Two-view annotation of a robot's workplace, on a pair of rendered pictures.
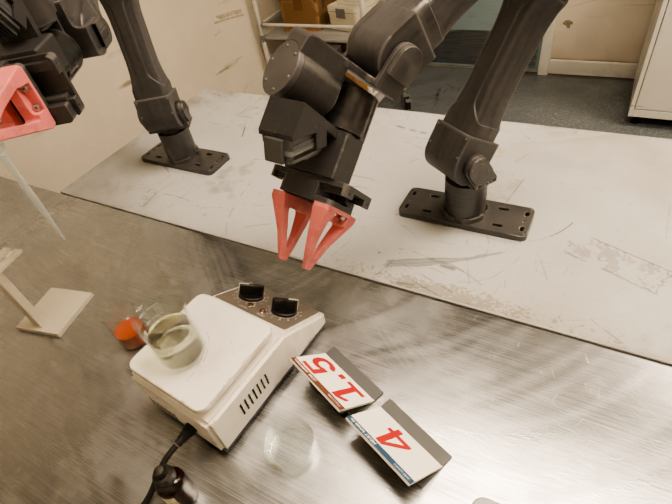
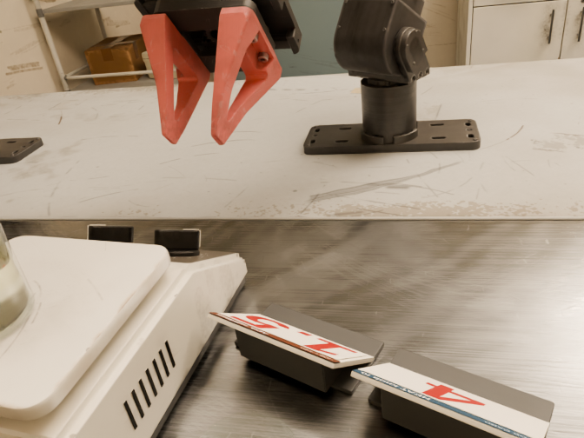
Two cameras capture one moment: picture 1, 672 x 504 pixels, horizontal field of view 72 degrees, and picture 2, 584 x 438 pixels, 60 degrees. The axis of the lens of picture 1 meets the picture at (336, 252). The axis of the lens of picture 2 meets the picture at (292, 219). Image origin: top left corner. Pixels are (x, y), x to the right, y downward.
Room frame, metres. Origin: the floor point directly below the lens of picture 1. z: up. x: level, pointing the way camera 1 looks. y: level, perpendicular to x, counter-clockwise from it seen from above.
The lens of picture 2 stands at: (0.07, 0.11, 1.15)
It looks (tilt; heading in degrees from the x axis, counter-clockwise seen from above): 31 degrees down; 340
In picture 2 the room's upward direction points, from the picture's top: 8 degrees counter-clockwise
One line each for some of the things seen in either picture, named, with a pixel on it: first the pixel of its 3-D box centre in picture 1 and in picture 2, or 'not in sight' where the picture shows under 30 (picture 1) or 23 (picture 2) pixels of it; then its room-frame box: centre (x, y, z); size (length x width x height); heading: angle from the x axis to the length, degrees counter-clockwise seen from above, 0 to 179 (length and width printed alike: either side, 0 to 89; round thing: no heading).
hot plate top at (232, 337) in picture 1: (201, 347); (25, 307); (0.33, 0.17, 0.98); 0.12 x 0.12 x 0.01; 49
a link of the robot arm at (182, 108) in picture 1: (167, 116); not in sight; (0.89, 0.27, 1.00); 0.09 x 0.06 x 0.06; 87
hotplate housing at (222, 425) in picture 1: (229, 352); (82, 333); (0.35, 0.15, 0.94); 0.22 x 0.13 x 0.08; 139
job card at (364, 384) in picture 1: (336, 376); (297, 330); (0.30, 0.03, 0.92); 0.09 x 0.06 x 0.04; 32
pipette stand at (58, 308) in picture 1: (32, 284); not in sight; (0.52, 0.44, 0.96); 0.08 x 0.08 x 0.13; 67
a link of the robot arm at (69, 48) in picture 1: (48, 55); not in sight; (0.61, 0.29, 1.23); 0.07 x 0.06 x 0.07; 177
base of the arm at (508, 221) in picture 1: (465, 194); (388, 109); (0.55, -0.21, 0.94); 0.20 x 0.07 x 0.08; 54
